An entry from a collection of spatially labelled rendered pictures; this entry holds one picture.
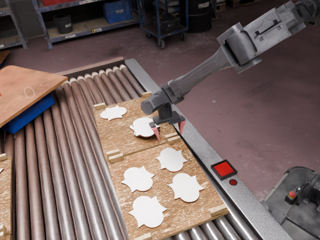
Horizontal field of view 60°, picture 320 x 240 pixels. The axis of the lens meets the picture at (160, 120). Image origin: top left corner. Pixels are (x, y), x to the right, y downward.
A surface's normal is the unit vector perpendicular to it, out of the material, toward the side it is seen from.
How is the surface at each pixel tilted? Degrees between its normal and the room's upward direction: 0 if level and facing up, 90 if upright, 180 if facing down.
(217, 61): 93
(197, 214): 0
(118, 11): 90
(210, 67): 93
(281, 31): 62
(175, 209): 0
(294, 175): 0
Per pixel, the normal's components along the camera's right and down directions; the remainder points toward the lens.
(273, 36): -0.18, 0.18
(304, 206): -0.08, -0.79
